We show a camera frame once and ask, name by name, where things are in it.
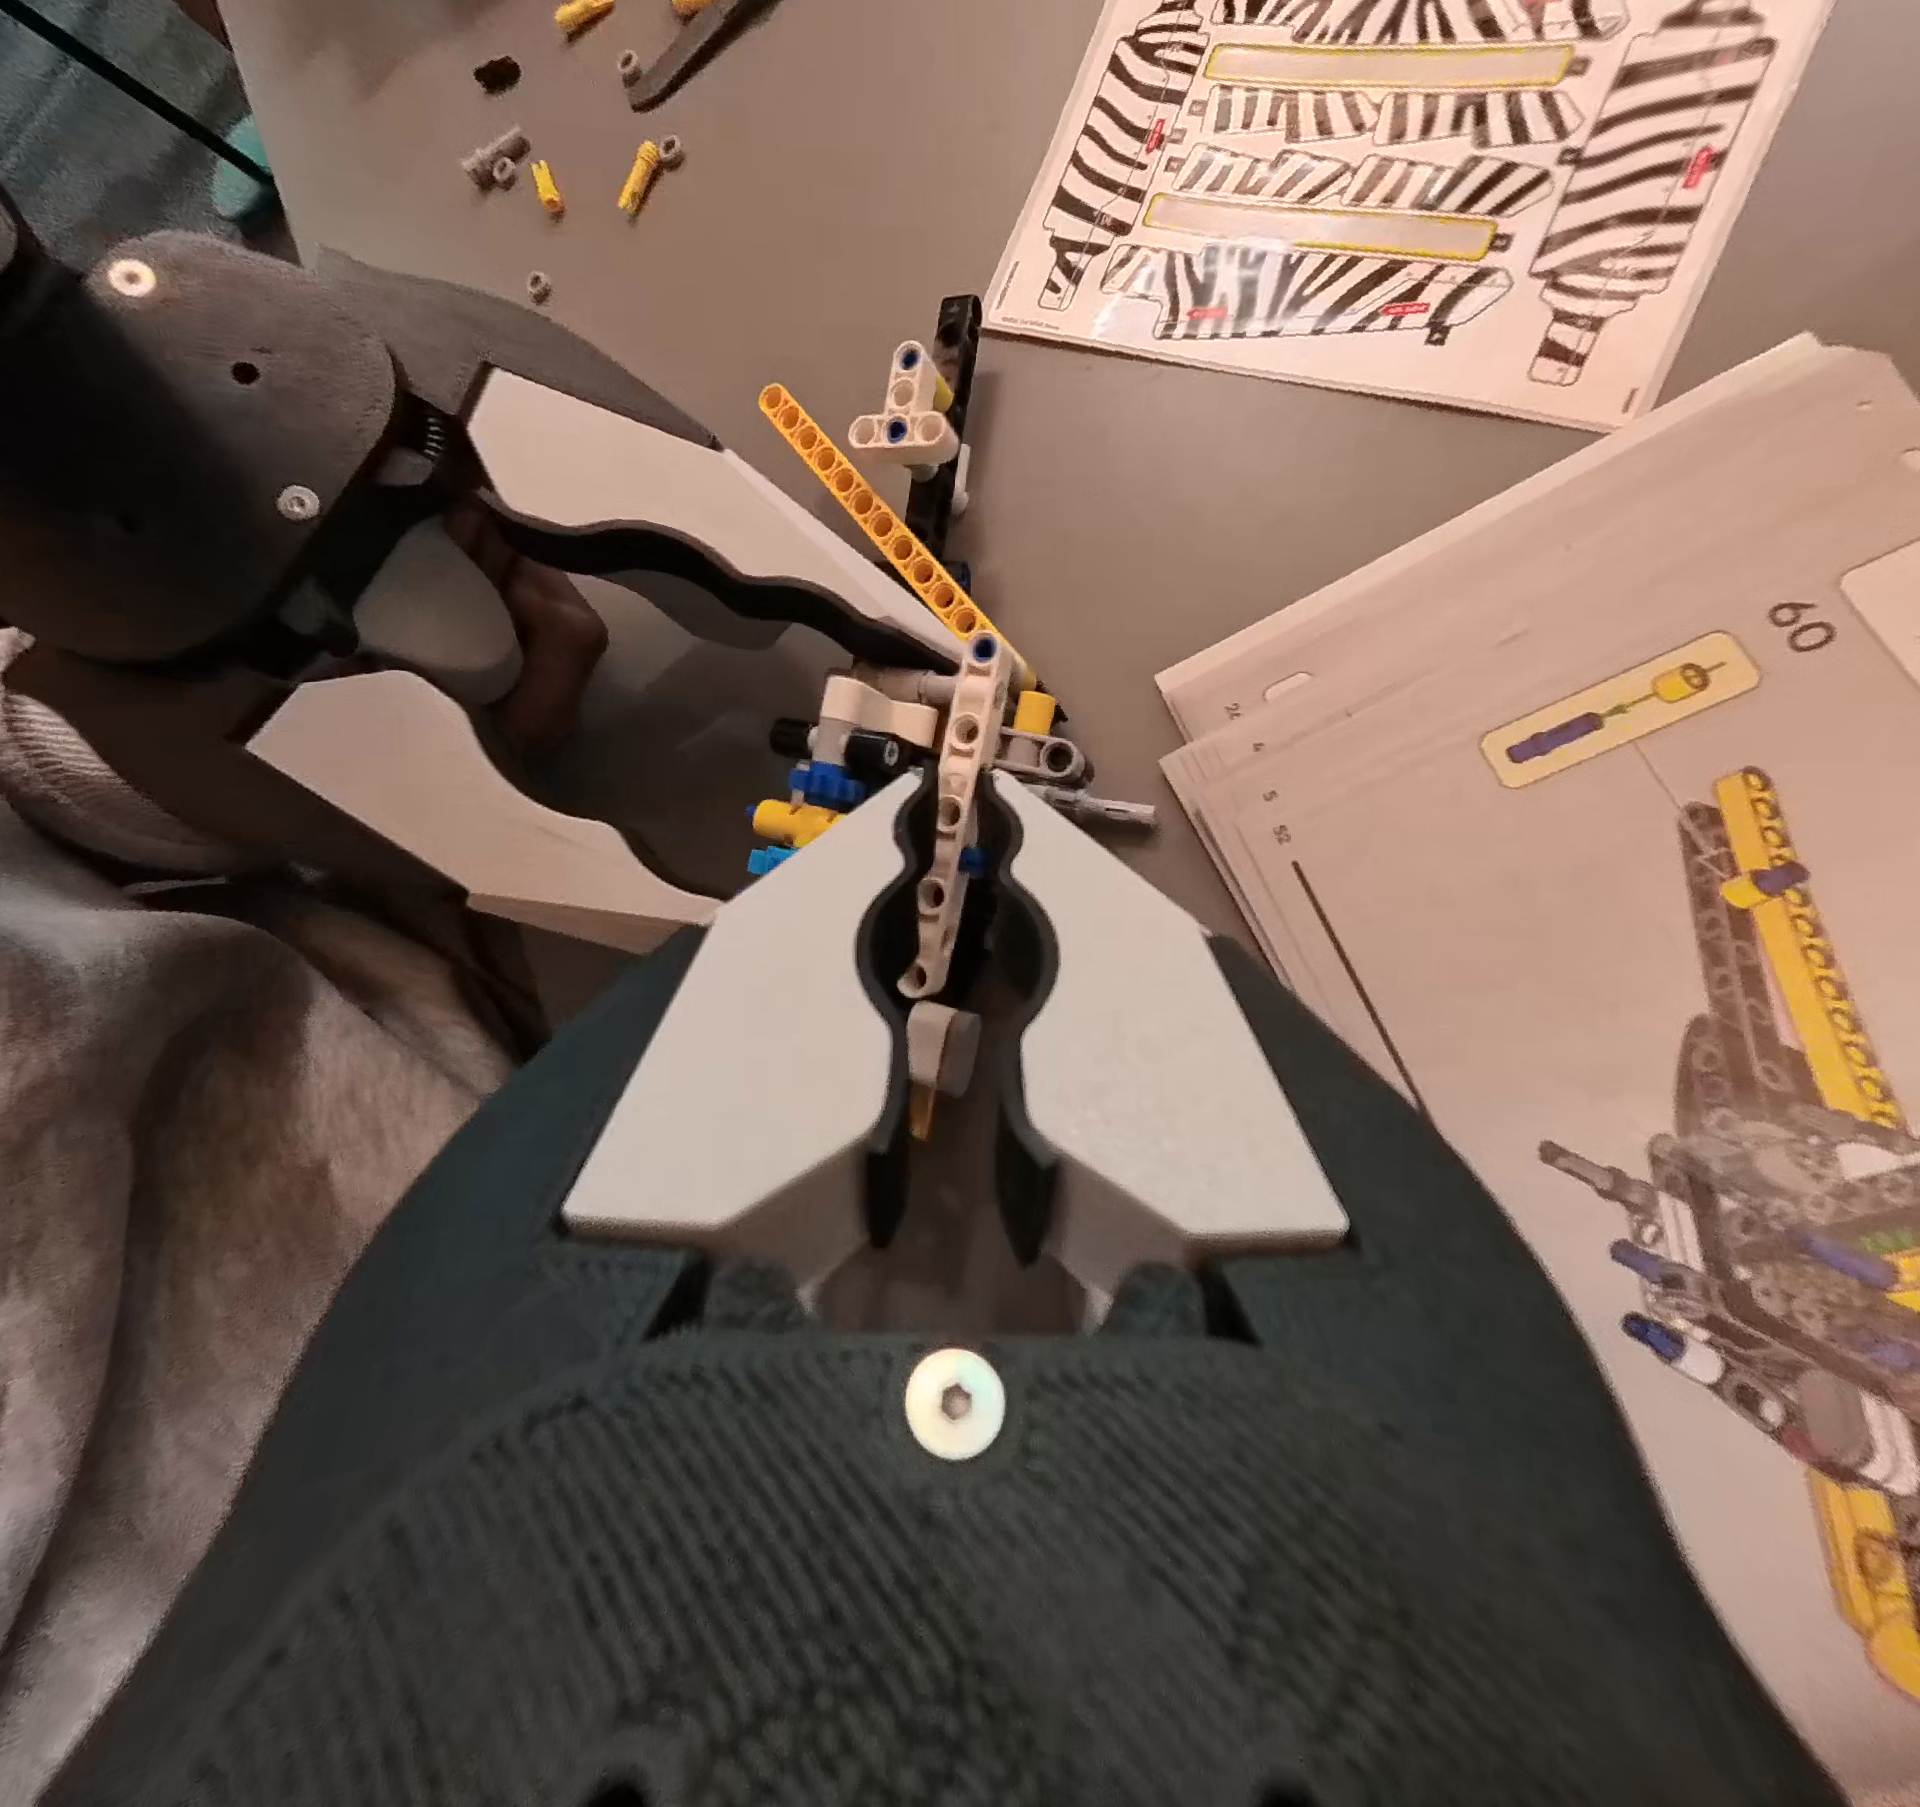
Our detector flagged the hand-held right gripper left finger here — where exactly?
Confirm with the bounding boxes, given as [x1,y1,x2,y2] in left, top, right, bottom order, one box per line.
[558,768,926,1314]

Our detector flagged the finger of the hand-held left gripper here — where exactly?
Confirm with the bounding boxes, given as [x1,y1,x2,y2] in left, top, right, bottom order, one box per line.
[245,666,733,957]
[462,360,991,677]

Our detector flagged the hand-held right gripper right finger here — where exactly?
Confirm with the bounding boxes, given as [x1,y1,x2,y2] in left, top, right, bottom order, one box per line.
[984,773,1352,1333]

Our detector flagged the black yellow lego assembly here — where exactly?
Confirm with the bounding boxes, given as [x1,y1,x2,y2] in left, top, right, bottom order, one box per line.
[745,292,1161,1136]

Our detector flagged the lego instruction booklet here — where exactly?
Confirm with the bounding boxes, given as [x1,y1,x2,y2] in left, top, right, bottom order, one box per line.
[1156,334,1920,1807]

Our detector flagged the scattered loose lego pieces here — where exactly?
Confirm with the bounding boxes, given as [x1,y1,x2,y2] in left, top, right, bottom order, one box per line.
[457,0,801,304]

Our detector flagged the person's left hand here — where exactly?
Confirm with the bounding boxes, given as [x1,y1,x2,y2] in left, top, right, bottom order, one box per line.
[478,494,612,777]

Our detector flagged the teal cloth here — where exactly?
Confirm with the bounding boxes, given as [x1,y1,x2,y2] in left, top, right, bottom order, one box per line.
[0,0,287,222]

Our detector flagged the grey fleece cloth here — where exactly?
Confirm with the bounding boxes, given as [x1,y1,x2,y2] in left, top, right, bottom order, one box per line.
[0,698,602,1807]

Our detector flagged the zebra striped sticker sheet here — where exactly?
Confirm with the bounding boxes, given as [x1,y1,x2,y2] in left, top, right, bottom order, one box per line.
[984,0,1887,434]

